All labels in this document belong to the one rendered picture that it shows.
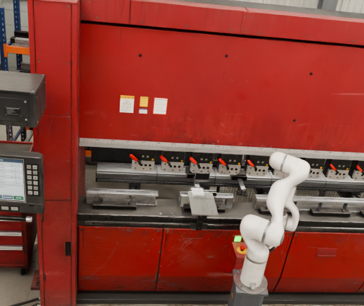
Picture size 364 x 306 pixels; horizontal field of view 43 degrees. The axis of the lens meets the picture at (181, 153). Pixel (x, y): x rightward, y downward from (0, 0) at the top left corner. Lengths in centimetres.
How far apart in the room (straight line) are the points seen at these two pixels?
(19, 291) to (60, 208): 108
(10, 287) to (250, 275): 210
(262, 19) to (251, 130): 73
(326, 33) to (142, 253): 195
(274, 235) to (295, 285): 161
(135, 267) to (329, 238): 148
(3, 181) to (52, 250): 90
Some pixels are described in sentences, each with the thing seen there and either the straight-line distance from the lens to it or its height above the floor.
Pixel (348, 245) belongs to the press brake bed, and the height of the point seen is 65.
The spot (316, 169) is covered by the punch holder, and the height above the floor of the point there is 125.
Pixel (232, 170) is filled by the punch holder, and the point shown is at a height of 121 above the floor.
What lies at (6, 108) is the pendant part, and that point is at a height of 185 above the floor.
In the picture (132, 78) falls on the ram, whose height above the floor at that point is 183.
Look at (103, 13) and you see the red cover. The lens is 277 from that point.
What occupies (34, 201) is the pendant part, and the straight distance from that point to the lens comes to 264.
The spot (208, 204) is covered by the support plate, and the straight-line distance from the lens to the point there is 325.
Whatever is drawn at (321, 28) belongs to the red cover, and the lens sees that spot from 301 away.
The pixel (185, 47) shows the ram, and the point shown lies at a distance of 285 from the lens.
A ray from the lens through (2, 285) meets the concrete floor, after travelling 408.
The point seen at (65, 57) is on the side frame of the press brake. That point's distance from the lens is 266.
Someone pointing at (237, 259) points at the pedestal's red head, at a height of 76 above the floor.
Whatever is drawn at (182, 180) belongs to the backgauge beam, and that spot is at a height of 94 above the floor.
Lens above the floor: 286
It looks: 29 degrees down
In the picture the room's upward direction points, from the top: 8 degrees clockwise
